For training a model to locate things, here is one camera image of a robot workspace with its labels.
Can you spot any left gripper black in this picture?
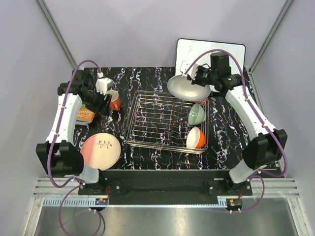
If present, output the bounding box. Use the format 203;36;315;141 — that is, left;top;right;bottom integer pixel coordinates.
84;86;112;116

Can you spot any orange mug white inside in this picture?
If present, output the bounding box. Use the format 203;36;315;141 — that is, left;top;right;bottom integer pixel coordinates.
106;90;121;111

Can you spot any white fluted plate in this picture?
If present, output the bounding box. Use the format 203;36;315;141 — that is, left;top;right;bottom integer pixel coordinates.
167;75;211;102

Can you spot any green celadon bowl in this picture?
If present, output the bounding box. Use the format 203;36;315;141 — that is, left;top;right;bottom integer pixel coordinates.
188;104;206;126

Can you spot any metal wire dish rack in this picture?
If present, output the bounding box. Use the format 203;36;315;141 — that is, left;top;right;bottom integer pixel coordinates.
125;90;209;154

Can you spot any pink cream branch plate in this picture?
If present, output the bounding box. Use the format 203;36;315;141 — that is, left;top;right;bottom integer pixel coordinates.
80;133;121;171

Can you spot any orange bowl white inside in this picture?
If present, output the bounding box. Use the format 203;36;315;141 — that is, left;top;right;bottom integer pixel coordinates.
186;127;206;149

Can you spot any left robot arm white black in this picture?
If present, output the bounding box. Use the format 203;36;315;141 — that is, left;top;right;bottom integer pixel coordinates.
35;70;113;195

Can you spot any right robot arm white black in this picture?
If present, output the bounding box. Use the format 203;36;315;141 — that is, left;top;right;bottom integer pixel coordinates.
182;49;287;195

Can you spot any orange treehouse book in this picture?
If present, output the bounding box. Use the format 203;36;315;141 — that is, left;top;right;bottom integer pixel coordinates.
75;104;95;126

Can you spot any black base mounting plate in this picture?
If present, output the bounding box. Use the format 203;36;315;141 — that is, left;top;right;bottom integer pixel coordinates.
79;170;252;196

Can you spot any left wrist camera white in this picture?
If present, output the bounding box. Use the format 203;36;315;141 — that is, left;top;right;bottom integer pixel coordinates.
95;72;113;94

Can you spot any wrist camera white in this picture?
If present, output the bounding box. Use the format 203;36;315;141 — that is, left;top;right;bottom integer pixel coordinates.
180;61;199;80
95;72;113;94

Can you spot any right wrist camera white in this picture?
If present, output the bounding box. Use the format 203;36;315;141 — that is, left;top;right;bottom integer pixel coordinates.
180;61;199;80

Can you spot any white whiteboard black frame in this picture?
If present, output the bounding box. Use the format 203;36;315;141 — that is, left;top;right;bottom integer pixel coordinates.
175;38;246;75

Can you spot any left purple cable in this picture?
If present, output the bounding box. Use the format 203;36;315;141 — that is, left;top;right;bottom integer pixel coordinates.
48;59;107;236

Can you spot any purple cable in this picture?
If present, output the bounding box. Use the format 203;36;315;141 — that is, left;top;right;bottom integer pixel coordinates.
184;49;289;212
48;59;107;236

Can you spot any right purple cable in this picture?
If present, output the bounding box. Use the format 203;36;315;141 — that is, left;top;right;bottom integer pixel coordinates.
184;49;289;212

